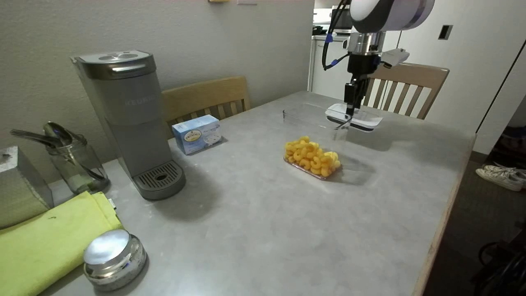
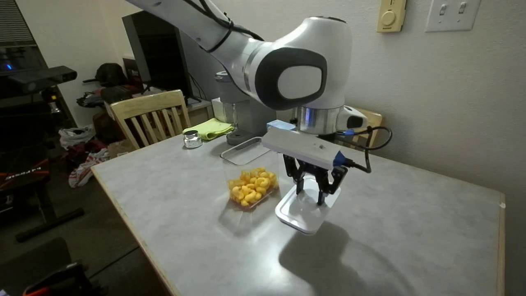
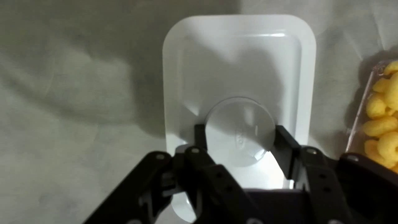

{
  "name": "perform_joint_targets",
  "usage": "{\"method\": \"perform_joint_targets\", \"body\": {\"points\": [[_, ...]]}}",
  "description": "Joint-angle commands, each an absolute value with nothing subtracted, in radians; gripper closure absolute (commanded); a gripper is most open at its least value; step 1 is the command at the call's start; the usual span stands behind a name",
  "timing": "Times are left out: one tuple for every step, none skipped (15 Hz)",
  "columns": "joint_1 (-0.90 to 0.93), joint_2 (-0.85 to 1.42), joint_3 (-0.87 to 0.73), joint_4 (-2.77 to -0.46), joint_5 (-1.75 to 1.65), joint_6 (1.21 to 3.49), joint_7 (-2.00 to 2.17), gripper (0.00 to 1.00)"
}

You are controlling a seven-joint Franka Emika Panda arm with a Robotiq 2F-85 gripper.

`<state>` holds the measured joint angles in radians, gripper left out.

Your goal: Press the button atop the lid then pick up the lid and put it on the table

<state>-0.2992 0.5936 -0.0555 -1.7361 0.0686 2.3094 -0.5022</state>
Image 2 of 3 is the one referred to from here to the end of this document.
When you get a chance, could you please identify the black bag with red trim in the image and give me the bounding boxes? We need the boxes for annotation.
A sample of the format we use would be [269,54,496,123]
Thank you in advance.
[21,261,103,296]

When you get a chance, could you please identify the white double light switch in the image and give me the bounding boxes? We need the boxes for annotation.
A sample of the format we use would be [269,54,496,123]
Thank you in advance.
[424,0,483,34]

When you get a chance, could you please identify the black flat screen monitor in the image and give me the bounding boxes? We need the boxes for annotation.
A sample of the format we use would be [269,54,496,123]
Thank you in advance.
[120,10,194,100]

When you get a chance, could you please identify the slatted light wooden chair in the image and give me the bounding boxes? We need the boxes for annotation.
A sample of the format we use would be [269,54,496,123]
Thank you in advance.
[108,87,192,151]

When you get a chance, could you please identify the pile of clothes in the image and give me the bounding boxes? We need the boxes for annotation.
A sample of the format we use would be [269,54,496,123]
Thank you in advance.
[65,136,136,189]

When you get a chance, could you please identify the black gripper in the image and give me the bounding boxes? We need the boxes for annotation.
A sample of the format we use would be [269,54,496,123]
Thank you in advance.
[281,153,350,208]

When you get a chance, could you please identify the small glass jar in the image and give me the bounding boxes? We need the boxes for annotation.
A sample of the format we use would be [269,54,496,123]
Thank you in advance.
[182,128,203,151]

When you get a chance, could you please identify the light wooden chair curved backrest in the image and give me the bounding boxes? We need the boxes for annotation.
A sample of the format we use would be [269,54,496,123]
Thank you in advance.
[351,107,384,151]

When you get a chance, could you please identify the black backpack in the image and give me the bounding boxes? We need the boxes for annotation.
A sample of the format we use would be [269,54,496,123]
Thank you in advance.
[93,60,128,88]

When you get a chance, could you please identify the black camera on stand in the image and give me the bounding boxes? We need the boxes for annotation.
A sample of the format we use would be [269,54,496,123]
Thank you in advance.
[0,42,79,97]

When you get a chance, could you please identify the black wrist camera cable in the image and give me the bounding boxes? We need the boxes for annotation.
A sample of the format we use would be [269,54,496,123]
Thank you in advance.
[333,125,394,174]

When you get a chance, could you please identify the small white bottle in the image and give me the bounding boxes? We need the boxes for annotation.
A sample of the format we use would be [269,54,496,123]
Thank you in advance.
[210,95,228,123]

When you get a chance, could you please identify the yellow-green folded cloth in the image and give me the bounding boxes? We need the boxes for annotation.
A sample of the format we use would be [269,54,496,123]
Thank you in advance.
[182,116,236,143]

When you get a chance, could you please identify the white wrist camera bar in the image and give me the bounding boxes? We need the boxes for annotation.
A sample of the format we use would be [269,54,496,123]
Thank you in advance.
[261,128,343,171]

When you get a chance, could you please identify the clear plastic rectangular container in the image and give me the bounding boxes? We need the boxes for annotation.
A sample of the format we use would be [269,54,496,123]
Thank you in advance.
[218,134,271,167]

